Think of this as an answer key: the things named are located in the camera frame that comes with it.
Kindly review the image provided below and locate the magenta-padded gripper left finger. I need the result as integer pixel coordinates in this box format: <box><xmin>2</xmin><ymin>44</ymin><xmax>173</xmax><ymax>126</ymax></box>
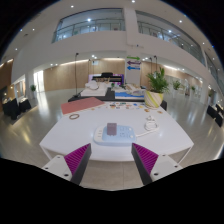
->
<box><xmin>41</xmin><ymin>142</ymin><xmax>93</xmax><ymax>186</ymax></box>

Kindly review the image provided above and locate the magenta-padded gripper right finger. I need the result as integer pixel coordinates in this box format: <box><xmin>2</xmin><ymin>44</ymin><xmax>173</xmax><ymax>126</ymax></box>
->
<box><xmin>131</xmin><ymin>142</ymin><xmax>184</xmax><ymax>186</ymax></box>

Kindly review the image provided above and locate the small grey charger block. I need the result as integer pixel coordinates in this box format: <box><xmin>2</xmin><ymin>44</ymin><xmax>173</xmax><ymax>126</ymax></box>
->
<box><xmin>106</xmin><ymin>122</ymin><xmax>118</xmax><ymax>136</ymax></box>

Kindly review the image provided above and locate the flat pink board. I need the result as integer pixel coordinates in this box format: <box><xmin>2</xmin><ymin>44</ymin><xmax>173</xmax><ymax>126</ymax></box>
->
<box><xmin>60</xmin><ymin>96</ymin><xmax>106</xmax><ymax>116</ymax></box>

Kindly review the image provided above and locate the white sheet with colourful stickers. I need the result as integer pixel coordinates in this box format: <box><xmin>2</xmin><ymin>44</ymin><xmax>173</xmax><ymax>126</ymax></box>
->
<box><xmin>99</xmin><ymin>100</ymin><xmax>152</xmax><ymax>111</ymax></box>

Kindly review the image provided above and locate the potted plant in striped pot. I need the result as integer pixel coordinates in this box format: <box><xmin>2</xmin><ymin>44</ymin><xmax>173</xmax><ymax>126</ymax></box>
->
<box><xmin>143</xmin><ymin>66</ymin><xmax>171</xmax><ymax>110</ymax></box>

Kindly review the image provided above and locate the blue-based architectural model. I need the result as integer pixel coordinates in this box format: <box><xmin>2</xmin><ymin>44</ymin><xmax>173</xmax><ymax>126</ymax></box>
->
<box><xmin>114</xmin><ymin>83</ymin><xmax>147</xmax><ymax>100</ymax></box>

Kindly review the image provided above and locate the white architectural model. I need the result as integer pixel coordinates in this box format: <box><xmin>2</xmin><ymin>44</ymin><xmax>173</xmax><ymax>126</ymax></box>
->
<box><xmin>80</xmin><ymin>80</ymin><xmax>110</xmax><ymax>98</ymax></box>

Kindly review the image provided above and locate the group of dark chairs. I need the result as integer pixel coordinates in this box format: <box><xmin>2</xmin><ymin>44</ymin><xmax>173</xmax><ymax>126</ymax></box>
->
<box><xmin>2</xmin><ymin>97</ymin><xmax>33</xmax><ymax>121</ymax></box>
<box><xmin>206</xmin><ymin>103</ymin><xmax>224</xmax><ymax>128</ymax></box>

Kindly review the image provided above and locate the tall black stand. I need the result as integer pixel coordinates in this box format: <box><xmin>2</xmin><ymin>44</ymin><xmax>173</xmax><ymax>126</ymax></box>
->
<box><xmin>73</xmin><ymin>52</ymin><xmax>81</xmax><ymax>98</ymax></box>

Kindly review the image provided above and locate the small green floor plant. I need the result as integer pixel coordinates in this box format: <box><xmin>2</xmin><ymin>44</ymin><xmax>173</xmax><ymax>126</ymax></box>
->
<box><xmin>29</xmin><ymin>84</ymin><xmax>37</xmax><ymax>100</ymax></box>

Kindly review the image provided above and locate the purple-lit display screen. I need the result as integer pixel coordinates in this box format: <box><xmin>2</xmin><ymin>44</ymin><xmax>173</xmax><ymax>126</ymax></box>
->
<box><xmin>87</xmin><ymin>72</ymin><xmax>126</xmax><ymax>86</ymax></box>

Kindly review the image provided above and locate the white sign with coloured arrows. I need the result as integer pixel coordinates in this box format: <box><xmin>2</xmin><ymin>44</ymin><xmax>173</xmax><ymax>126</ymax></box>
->
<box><xmin>125</xmin><ymin>54</ymin><xmax>143</xmax><ymax>86</ymax></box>

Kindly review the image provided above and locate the white coiled power cable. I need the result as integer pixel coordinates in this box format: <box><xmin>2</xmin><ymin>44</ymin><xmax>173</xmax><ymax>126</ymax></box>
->
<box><xmin>134</xmin><ymin>115</ymin><xmax>160</xmax><ymax>139</ymax></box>

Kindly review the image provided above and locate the wooden ring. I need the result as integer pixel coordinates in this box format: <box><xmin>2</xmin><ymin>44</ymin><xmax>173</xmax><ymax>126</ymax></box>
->
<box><xmin>68</xmin><ymin>113</ymin><xmax>81</xmax><ymax>121</ymax></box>

